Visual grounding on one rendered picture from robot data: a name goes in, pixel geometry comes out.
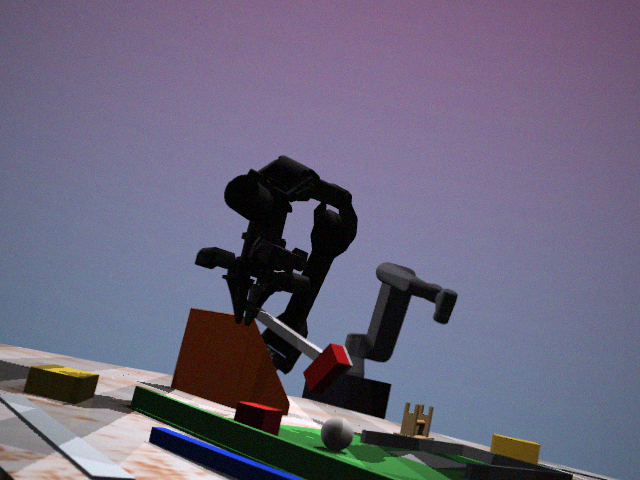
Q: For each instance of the red putter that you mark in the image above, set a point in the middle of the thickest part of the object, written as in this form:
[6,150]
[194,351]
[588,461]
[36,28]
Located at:
[328,366]

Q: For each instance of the green putting mat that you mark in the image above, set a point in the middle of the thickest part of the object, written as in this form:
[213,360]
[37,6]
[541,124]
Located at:
[369,456]

